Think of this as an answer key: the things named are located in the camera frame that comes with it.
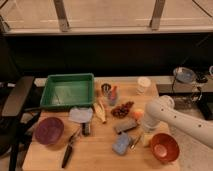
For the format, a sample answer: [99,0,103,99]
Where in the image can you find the silver fork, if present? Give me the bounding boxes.
[130,134,142,149]

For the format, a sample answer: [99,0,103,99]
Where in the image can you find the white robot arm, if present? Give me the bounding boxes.
[141,95,213,149]

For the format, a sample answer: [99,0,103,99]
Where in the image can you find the red bowl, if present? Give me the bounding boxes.
[150,133,180,163]

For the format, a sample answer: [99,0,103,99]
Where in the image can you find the purple bowl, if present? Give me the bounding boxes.
[34,117,64,145]

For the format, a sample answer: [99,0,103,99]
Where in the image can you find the orange fruit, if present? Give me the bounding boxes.
[133,109,144,120]

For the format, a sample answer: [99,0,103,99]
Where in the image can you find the blue sponge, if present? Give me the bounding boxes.
[112,132,132,155]

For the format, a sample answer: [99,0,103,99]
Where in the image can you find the grey rectangular block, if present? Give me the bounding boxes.
[114,119,138,134]

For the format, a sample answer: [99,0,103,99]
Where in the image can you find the bunch of dark grapes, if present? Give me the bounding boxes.
[111,101,134,118]

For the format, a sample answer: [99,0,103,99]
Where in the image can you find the orange and blue bottle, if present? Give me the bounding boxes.
[107,86,118,106]

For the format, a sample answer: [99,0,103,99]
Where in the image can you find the white plastic cup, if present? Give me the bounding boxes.
[137,77,151,94]

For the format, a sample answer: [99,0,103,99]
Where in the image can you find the small black tool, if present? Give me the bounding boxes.
[82,122,90,136]

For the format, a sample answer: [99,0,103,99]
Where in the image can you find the small metal cup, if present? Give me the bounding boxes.
[101,83,111,96]

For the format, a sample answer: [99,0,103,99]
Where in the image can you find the white crumpled cloth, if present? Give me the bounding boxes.
[69,107,93,123]

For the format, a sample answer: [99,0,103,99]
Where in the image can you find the metal dish on stand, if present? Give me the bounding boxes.
[173,67,196,84]

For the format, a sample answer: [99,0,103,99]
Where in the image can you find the green plastic bin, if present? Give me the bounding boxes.
[40,73,94,110]

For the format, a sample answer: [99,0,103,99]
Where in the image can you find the black chair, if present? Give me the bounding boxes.
[0,76,40,171]

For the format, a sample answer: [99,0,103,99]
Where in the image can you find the black handled tongs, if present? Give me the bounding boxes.
[61,128,81,169]

